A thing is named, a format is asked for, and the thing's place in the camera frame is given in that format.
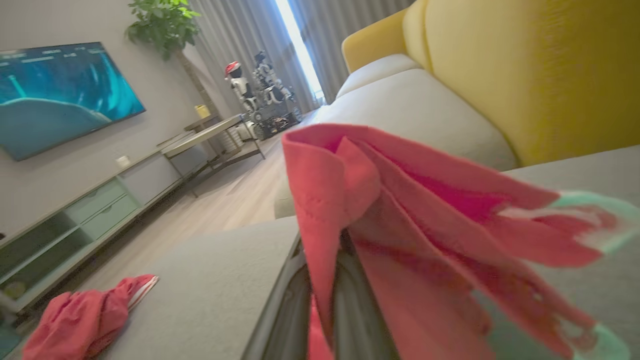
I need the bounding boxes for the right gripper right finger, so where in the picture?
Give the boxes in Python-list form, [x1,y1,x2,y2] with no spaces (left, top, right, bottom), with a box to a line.
[332,234,401,360]

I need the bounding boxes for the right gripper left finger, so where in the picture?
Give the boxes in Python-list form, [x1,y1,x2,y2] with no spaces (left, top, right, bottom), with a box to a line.
[242,235,314,360]

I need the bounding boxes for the red shorts white trim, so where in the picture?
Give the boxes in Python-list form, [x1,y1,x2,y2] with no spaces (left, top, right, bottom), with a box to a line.
[281,123,640,360]

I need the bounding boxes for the red basketball jersey white sleeves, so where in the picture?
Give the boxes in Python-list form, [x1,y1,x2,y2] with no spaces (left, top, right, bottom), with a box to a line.
[21,274,160,360]

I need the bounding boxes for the low coffee table metal legs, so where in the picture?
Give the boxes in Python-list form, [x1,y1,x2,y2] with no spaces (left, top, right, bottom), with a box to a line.
[161,113,266,199]

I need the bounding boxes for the white black wheeled robot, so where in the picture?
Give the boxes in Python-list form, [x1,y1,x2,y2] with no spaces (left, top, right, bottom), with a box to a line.
[250,50,304,141]

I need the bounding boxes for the long grey green tv cabinet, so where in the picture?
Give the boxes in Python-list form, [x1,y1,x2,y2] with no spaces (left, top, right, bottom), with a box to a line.
[0,142,212,317]

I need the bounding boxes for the white robot red helmet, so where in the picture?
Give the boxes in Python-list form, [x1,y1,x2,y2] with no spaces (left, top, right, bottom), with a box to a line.
[223,61,259,114]

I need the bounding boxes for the yellow sofa armrest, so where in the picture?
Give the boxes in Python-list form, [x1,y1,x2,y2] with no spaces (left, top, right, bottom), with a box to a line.
[341,9,410,74]

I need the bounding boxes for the grey curtain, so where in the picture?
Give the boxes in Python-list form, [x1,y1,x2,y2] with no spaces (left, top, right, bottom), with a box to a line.
[289,0,417,105]
[189,0,322,115]

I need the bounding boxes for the narrow yellow sofa back cushion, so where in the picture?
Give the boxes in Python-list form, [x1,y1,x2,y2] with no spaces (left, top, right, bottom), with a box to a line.
[402,0,435,72]

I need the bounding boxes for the large yellow sofa back cushion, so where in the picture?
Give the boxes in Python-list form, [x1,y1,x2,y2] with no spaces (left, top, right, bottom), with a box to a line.
[424,0,640,167]

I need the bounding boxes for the green potted tree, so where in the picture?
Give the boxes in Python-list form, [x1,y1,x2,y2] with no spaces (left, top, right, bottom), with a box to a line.
[124,0,222,117]

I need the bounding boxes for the wall television blue screen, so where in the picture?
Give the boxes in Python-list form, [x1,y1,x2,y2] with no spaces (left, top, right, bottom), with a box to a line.
[0,41,147,162]

